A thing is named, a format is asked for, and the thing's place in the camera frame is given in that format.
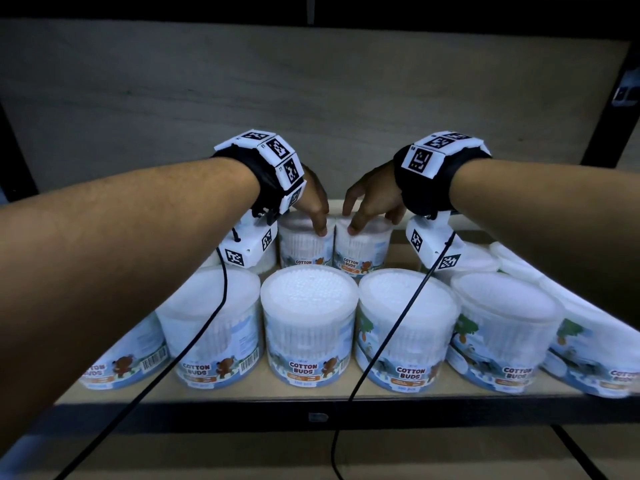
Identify black wristband with marker tiles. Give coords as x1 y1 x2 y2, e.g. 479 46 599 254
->
212 129 307 226
393 131 493 219

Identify clear cotton swab tub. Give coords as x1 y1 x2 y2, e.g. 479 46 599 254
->
332 215 395 280
277 210 337 270

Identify rows of cotton swab containers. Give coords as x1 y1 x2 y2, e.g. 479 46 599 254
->
79 210 640 400

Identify black metal shelf rack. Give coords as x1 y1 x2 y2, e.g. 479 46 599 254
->
0 0 640 480

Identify black camera cable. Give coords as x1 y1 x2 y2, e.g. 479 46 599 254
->
54 228 242 480
330 231 457 480

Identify person's right hand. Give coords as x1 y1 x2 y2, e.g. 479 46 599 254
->
342 162 408 237

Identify person's left hand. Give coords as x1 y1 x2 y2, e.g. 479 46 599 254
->
292 165 330 238

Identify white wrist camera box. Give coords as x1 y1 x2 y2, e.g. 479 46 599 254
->
405 214 464 272
218 214 279 268

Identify person's left forearm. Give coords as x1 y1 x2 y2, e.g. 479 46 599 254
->
0 157 262 456

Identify person's right forearm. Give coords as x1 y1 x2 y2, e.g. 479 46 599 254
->
448 158 640 331

